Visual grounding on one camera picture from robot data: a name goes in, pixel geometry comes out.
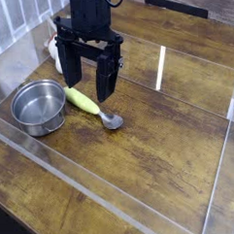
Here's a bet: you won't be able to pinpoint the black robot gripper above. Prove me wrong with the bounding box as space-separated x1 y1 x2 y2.
53 0 123 102

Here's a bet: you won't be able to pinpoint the small stainless steel pot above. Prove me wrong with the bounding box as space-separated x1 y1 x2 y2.
11 79 66 137

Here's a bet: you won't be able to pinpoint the white and red toy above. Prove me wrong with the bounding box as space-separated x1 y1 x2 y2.
42 17 64 76

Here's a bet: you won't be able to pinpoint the clear acrylic barrier walls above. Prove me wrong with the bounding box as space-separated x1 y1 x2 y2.
0 8 234 234

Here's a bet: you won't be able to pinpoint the black strip on table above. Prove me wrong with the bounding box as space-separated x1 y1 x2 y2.
144 0 209 19

